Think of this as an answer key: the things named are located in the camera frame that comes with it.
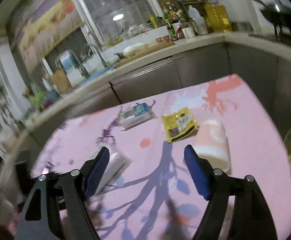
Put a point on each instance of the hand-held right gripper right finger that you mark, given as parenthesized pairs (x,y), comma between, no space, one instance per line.
(196,171)

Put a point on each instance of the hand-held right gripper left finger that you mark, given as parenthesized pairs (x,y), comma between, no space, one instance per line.
(96,172)

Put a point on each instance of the white box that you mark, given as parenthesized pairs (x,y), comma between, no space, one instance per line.
(115,166)

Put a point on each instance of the white paper cup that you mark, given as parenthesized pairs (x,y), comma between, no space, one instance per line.
(213,140)

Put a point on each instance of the yellow snack packet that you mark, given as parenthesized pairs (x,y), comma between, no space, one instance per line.
(178,125)

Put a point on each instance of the blue white tissue pack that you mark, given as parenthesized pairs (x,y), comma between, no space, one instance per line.
(135,115)

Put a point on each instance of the pink floral tablecloth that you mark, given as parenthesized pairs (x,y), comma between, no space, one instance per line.
(248,135)

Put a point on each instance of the blue plastic basin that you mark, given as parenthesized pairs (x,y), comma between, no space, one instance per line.
(50,98)

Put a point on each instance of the green plastic item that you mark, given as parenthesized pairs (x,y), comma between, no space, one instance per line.
(37,97)

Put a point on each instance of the upright wooden cutting board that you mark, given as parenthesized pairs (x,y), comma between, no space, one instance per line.
(61,81)

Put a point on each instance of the steel kitchen counter cabinet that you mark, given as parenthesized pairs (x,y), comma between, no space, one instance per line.
(198,65)

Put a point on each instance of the blue white detergent container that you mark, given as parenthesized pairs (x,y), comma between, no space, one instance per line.
(68,63)

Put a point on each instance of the white radish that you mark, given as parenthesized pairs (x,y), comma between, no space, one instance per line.
(134,49)

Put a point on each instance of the flat wooden cutting board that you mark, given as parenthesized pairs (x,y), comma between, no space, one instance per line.
(158,48)

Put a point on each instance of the red white bowl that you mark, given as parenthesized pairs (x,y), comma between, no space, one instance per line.
(162,39)

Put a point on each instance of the white mug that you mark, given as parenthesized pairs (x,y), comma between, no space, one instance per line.
(188,32)

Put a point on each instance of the dark sauce bottle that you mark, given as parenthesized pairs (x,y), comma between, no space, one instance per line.
(171,31)

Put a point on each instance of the white plastic jug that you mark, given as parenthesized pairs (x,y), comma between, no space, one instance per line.
(198,22)

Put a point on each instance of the large cooking oil bottle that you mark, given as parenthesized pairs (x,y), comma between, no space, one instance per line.
(218,17)

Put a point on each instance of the row of condiment bottles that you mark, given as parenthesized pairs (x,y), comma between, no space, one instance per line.
(168,15)

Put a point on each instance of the barred window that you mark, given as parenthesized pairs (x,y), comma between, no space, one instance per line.
(115,5)

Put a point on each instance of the black wok with lid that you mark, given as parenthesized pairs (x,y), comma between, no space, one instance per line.
(280,15)

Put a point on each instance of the wall poster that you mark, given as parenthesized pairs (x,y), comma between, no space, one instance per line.
(47,22)

